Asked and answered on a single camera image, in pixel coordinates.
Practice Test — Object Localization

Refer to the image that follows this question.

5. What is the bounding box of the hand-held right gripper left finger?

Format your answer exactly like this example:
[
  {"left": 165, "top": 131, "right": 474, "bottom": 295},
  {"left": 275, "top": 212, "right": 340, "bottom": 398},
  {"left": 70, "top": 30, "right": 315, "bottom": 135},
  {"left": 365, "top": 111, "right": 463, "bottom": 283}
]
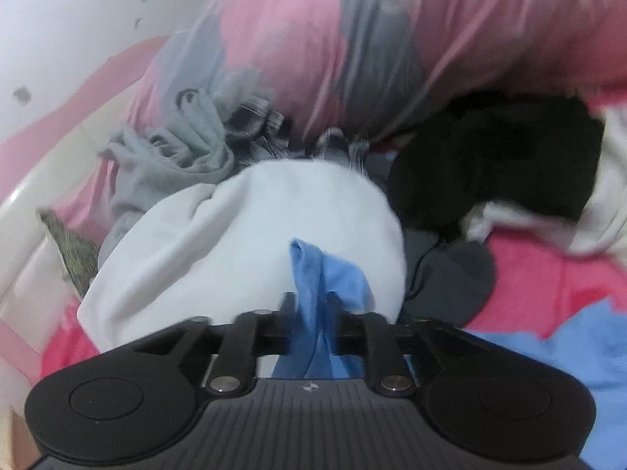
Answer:
[{"left": 130, "top": 292, "right": 299, "bottom": 398}]

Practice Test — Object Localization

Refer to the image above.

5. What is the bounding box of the large white shirt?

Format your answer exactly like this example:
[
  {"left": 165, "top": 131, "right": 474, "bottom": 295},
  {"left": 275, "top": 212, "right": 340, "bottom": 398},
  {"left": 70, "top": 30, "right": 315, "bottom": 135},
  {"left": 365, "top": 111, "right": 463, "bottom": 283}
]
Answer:
[{"left": 78, "top": 159, "right": 407, "bottom": 378}]

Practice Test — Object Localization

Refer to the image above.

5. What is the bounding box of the green patterned pillow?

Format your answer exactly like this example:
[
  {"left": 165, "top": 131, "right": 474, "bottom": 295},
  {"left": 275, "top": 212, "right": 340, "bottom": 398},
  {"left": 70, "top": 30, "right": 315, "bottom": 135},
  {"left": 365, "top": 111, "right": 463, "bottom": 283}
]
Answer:
[{"left": 36, "top": 208, "right": 101, "bottom": 302}]

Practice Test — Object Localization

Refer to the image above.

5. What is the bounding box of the black garment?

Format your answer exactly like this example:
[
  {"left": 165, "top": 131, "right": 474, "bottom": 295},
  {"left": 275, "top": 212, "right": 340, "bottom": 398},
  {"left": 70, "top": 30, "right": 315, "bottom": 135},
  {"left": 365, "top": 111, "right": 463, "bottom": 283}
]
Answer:
[{"left": 387, "top": 93, "right": 605, "bottom": 240}]

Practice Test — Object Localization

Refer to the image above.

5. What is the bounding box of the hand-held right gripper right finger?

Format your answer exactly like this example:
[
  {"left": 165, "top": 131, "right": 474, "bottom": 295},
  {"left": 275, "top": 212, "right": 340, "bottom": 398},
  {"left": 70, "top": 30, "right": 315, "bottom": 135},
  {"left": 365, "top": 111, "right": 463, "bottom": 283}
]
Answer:
[{"left": 328, "top": 292, "right": 488, "bottom": 397}]

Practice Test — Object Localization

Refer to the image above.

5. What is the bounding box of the blue t-shirt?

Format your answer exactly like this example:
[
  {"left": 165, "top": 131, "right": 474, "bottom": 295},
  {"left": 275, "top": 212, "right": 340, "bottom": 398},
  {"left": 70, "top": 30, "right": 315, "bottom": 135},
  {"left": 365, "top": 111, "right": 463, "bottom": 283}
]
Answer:
[{"left": 272, "top": 238, "right": 627, "bottom": 456}]

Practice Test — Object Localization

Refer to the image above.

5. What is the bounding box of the plaid garment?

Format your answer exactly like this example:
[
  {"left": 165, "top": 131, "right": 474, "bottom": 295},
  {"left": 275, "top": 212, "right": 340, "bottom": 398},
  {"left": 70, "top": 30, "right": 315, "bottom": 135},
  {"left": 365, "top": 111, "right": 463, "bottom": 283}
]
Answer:
[{"left": 225, "top": 98, "right": 373, "bottom": 174}]

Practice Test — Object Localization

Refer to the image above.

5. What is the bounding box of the dark grey garment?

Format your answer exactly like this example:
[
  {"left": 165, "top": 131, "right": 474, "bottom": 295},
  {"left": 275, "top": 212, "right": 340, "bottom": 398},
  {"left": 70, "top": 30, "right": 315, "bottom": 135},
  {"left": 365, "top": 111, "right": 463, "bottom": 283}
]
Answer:
[{"left": 402, "top": 230, "right": 497, "bottom": 326}]

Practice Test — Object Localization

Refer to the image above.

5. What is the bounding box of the pink and white headboard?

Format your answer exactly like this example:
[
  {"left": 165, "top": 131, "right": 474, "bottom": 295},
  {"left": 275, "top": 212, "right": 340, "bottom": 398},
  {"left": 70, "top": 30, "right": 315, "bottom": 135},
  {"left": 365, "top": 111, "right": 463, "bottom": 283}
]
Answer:
[{"left": 0, "top": 34, "right": 172, "bottom": 387}]

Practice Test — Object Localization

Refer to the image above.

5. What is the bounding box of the small white garment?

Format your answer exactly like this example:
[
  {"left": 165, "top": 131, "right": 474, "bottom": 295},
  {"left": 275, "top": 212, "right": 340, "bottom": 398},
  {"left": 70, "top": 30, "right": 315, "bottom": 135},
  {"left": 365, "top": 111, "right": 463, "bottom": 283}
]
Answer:
[{"left": 463, "top": 108, "right": 627, "bottom": 258}]

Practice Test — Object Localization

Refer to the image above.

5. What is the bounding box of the pink and grey duvet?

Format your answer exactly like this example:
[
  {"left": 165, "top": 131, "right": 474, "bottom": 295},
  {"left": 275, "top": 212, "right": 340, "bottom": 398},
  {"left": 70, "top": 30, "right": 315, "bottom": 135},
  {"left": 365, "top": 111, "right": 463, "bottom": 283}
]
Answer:
[{"left": 49, "top": 0, "right": 627, "bottom": 226}]

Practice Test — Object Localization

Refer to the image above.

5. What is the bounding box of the pink floral blanket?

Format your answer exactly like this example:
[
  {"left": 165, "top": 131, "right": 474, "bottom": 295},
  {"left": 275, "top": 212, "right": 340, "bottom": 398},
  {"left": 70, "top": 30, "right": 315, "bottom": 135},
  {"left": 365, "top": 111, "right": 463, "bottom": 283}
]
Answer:
[{"left": 39, "top": 225, "right": 627, "bottom": 378}]

